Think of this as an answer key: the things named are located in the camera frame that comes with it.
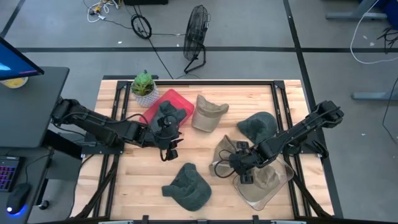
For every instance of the clear plastic bin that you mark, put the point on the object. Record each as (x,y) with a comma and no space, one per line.
(284,169)

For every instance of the black desk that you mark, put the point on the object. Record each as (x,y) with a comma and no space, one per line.
(28,109)

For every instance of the black computer mouse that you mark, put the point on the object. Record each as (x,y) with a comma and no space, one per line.
(18,197)

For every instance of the blue object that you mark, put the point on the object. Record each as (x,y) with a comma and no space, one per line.
(392,9)

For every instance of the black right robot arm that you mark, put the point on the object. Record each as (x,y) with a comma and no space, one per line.
(298,127)

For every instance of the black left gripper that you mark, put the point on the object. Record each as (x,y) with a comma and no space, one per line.
(164,133)

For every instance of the computer monitor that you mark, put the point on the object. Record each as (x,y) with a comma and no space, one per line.
(12,62)

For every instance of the dark green cap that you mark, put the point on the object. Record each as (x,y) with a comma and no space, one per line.
(259,124)
(189,191)
(169,109)

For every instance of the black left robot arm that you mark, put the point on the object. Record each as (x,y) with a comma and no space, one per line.
(99,126)

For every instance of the black keyboard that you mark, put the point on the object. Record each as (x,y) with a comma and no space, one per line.
(8,172)

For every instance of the grey desk foot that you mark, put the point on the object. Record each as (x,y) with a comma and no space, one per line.
(373,95)

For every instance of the potted succulent plant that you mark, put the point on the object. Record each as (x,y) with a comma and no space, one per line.
(143,85)

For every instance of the tan cap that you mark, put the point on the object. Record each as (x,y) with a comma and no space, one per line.
(267,179)
(208,113)
(222,147)

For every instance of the black floor fan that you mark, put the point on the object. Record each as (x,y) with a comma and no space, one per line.
(195,31)

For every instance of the yellow round dish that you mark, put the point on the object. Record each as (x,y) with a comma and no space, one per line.
(14,83)

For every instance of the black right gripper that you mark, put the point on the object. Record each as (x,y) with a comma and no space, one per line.
(247,160)

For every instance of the black box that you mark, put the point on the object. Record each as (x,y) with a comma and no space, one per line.
(146,2)

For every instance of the red plastic bin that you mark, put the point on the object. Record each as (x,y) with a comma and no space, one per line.
(177,98)

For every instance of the grey desk leg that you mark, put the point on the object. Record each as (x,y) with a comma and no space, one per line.
(354,13)

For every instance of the black caster wheel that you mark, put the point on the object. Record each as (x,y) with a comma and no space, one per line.
(44,204)

